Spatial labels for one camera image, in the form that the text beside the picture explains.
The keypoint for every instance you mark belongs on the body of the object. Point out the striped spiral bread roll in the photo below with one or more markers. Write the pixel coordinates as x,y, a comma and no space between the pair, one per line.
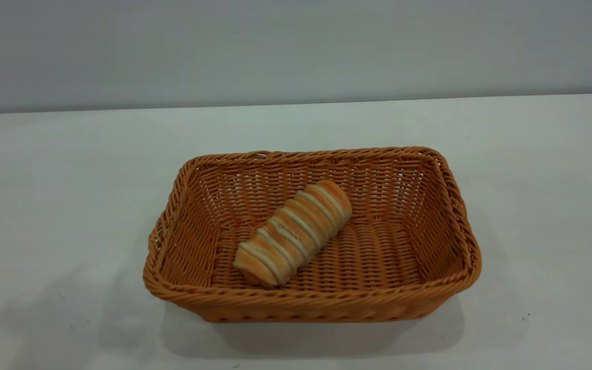
296,231

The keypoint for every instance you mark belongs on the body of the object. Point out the orange woven wicker basket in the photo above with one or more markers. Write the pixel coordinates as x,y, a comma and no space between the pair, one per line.
378,267

